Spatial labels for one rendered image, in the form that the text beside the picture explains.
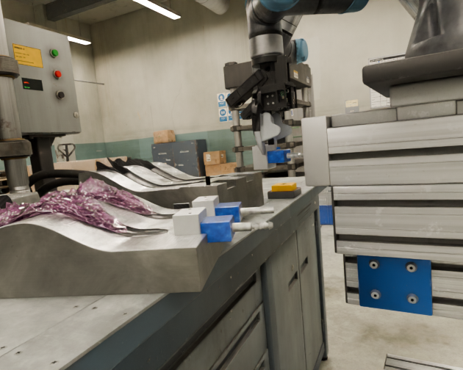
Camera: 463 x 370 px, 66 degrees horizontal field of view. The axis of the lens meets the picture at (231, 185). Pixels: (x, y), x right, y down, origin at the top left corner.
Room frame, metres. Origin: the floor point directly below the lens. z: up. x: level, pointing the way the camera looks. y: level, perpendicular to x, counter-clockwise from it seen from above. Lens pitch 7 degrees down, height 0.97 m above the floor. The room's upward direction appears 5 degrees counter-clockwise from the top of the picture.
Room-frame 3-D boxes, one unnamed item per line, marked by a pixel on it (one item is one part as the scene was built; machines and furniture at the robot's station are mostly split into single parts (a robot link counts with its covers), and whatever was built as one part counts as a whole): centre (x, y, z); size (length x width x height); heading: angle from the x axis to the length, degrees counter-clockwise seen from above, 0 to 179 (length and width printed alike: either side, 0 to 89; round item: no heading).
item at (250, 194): (0.93, 0.20, 0.87); 0.50 x 0.26 x 0.14; 65
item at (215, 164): (7.73, 0.12, 0.42); 0.86 x 0.33 x 0.83; 64
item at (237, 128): (5.48, -0.78, 1.03); 1.54 x 0.94 x 2.06; 154
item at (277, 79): (0.82, -0.11, 1.09); 0.09 x 0.08 x 0.12; 59
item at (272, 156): (0.82, -0.12, 0.93); 0.13 x 0.05 x 0.05; 59
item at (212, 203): (0.59, 0.00, 0.86); 0.13 x 0.05 x 0.05; 82
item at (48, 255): (0.57, 0.28, 0.86); 0.50 x 0.26 x 0.11; 82
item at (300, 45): (1.20, -0.22, 1.25); 0.11 x 0.11 x 0.08; 58
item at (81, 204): (0.57, 0.27, 0.90); 0.26 x 0.18 x 0.08; 82
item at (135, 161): (0.91, 0.19, 0.92); 0.35 x 0.16 x 0.09; 65
